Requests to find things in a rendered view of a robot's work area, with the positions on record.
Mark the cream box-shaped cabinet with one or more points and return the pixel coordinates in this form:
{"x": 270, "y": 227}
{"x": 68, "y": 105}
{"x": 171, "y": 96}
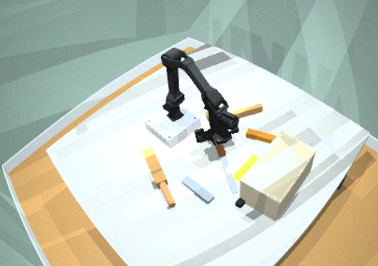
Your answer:
{"x": 269, "y": 182}

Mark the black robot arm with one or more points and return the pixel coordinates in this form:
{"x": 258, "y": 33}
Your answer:
{"x": 210, "y": 96}

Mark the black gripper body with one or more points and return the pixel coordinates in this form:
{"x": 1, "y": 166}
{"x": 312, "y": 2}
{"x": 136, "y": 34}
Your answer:
{"x": 201, "y": 134}

